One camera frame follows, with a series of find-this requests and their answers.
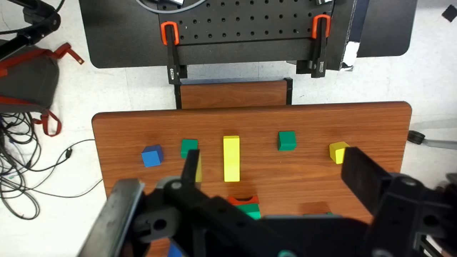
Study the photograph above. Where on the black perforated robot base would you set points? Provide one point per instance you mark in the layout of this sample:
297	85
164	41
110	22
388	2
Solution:
120	34

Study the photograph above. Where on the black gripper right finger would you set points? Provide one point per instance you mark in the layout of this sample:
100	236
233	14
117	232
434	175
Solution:
404	212

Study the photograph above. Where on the orange arch block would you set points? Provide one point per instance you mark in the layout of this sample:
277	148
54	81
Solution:
243	201

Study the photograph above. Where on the yellow cube block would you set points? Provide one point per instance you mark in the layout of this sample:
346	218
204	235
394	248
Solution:
337	152

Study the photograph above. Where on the left orange clamp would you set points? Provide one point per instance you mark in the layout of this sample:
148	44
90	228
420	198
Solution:
168	32

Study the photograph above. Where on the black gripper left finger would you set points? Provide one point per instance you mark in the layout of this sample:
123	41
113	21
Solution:
210	226

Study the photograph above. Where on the green wedge block left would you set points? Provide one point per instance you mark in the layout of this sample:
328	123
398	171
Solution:
187	145

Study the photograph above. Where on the green rectangular block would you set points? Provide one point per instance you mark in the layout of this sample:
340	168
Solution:
253	211

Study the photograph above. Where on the red and grey bag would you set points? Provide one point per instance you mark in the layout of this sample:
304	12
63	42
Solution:
29	81

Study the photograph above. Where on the long yellow block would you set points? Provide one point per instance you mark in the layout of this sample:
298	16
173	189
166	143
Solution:
231	159

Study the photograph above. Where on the green wedge block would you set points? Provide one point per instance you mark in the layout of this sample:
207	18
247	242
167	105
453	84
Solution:
187	145
286	141

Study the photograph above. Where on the blue cube block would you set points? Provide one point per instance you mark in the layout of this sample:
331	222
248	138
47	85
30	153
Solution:
151	156

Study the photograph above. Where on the right orange clamp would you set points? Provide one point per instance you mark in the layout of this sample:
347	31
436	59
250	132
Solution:
320	25

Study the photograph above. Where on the green wedge block right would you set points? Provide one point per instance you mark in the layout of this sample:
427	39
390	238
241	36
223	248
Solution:
286	141

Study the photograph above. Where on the orange clamp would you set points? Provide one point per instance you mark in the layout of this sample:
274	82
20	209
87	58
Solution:
320	25
168	32

